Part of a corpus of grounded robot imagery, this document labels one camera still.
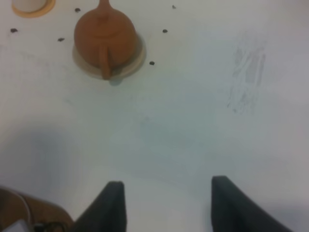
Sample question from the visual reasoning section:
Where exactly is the grey cable on floor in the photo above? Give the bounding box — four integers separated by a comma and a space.
0, 187, 34, 232

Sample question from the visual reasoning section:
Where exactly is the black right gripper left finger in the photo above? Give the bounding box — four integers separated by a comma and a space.
70, 181, 127, 232

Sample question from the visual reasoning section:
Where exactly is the brown clay teapot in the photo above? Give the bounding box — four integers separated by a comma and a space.
74, 0, 138, 80

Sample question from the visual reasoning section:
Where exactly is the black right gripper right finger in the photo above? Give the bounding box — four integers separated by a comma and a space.
211, 176, 290, 232

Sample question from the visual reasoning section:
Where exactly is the orange coaster near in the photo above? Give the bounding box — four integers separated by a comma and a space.
12, 0, 56, 18

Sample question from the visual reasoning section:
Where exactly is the white teacup near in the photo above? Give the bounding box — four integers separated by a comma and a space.
12, 0, 47, 13

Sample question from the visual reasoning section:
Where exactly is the beige round teapot coaster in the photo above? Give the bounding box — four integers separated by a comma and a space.
72, 33, 147, 83

